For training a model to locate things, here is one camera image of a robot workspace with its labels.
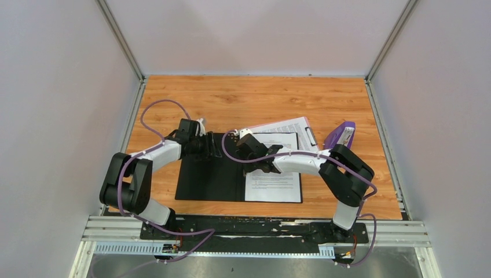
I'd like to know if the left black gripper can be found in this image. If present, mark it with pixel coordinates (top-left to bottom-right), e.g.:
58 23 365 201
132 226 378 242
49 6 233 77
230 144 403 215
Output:
190 131 223 162

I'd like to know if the red folder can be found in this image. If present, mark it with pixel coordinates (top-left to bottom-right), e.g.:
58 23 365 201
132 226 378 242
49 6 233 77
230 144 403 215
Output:
175 133 246 202

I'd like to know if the printed paper sheet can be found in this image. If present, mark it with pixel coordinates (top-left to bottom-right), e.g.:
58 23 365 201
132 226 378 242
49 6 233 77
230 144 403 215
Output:
244 133 302 203
249 117 313 151

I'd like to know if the pink clipboard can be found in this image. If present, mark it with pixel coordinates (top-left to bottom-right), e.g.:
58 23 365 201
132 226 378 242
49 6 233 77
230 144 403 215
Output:
247 116 319 151

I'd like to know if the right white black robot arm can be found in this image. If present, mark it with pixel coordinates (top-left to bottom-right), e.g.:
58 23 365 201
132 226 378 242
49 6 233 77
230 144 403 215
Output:
231 133 376 242

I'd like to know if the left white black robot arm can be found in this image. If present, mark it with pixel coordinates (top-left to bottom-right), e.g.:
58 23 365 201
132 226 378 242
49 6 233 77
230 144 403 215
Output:
99 118 220 239

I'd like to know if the purple stapler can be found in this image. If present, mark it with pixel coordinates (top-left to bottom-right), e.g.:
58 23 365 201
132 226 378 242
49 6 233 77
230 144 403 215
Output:
323 121 356 149

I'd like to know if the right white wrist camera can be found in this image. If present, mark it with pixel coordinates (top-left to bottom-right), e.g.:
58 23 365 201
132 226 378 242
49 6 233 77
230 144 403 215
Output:
237 128 253 139

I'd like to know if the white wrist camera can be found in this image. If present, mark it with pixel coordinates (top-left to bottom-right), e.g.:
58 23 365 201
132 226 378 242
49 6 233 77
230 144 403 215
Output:
237 128 253 139
196 118 207 137

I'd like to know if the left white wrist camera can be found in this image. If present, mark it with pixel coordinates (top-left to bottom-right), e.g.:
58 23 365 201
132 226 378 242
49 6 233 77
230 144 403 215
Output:
196 118 207 137

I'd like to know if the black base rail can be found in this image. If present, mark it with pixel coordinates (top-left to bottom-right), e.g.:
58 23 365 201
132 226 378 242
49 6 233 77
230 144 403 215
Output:
82 213 430 258

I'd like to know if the left aluminium corner post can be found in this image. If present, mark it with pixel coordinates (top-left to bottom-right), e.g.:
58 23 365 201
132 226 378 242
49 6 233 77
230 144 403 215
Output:
95 0 145 83

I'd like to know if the aluminium corner post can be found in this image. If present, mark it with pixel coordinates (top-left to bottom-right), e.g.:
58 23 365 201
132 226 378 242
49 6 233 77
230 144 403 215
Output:
365 0 419 83
95 0 145 83

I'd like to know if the right aluminium corner post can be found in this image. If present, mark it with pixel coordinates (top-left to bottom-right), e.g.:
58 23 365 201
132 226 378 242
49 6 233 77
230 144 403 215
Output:
365 0 419 83

